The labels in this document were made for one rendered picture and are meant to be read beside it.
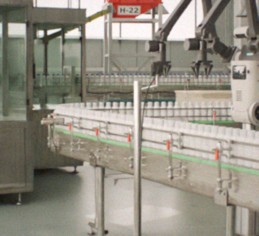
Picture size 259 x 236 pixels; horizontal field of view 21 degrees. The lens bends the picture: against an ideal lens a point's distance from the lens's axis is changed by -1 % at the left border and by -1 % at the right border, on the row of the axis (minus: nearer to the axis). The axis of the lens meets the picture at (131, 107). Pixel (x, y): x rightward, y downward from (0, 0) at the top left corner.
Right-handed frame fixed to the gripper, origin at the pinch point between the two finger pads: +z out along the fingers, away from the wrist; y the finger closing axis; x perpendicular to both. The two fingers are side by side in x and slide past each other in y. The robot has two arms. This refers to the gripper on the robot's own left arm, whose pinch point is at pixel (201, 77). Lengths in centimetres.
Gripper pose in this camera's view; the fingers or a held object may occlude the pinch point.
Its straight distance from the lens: 380.5
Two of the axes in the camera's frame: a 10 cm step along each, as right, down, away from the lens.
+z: 0.0, 10.0, 0.4
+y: 8.9, -0.2, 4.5
